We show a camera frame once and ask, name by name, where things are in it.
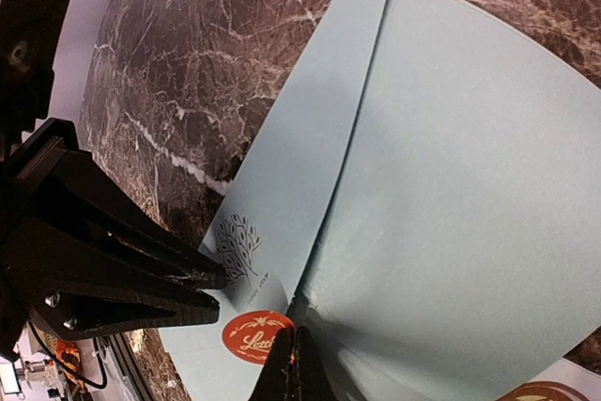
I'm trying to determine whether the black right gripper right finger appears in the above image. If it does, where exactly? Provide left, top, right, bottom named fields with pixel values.
left=293, top=326, right=336, bottom=401

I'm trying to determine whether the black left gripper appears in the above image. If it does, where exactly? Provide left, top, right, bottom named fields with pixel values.
left=1, top=118, right=225, bottom=362

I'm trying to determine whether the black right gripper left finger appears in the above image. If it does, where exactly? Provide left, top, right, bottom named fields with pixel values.
left=249, top=328, right=295, bottom=401

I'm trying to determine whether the red round seal sticker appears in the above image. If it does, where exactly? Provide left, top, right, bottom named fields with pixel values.
left=222, top=310, right=295, bottom=365

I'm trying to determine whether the blue-grey envelope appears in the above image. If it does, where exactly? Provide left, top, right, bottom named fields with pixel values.
left=162, top=0, right=600, bottom=400

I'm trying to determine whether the white sticker sheet with seals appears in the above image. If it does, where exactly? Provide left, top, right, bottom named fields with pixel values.
left=501, top=358, right=601, bottom=401

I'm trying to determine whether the orange snack bag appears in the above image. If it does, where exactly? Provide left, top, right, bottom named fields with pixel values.
left=55, top=339, right=86, bottom=393

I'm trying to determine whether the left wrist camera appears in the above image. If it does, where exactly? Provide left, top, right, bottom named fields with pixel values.
left=1, top=0, right=69, bottom=135

